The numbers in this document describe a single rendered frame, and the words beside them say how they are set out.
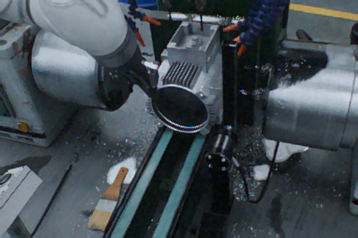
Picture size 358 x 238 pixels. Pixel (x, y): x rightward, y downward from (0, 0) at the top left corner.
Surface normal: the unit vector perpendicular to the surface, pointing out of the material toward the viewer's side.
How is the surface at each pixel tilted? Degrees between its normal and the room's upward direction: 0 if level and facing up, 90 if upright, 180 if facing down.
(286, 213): 0
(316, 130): 88
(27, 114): 90
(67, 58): 51
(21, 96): 90
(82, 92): 88
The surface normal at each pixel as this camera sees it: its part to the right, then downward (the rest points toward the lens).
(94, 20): 0.59, 0.65
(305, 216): -0.08, -0.72
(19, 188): 0.79, -0.21
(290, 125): -0.33, 0.65
